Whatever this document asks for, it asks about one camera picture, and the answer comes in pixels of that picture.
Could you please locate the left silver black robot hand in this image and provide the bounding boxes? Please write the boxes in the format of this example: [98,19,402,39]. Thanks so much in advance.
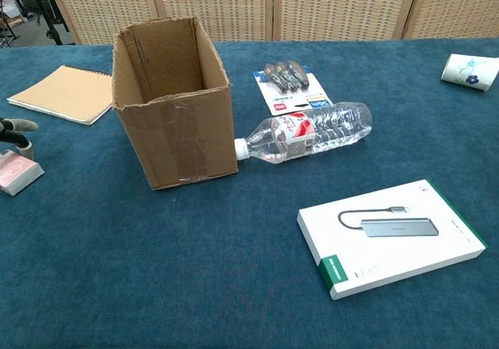
[0,117,39,160]

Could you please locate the pink and white box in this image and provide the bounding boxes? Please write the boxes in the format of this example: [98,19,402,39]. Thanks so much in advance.
[0,149,45,197]

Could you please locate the brown spiral notebook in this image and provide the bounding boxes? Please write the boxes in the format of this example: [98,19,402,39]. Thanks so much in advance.
[6,65,114,126]

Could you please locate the open cardboard box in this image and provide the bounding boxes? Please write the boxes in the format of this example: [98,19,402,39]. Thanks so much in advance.
[111,16,239,191]

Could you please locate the packaged binder clips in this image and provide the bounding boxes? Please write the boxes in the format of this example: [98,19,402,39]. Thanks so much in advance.
[252,59,333,116]

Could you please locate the clear plastic water bottle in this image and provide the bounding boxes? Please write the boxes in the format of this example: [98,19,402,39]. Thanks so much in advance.
[233,101,373,165]

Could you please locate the white boxed usb hub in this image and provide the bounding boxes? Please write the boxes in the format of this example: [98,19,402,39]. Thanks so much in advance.
[296,178,487,301]

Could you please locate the black tripod stand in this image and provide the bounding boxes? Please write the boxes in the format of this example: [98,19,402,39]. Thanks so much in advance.
[0,0,73,48]

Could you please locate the blue table mat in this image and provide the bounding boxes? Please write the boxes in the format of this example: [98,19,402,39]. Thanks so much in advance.
[0,37,499,349]

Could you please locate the woven bamboo folding screen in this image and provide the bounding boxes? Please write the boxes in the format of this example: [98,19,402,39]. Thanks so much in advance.
[41,0,499,45]

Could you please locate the white floral paper cup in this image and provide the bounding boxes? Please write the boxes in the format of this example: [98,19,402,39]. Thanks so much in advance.
[441,53,499,93]

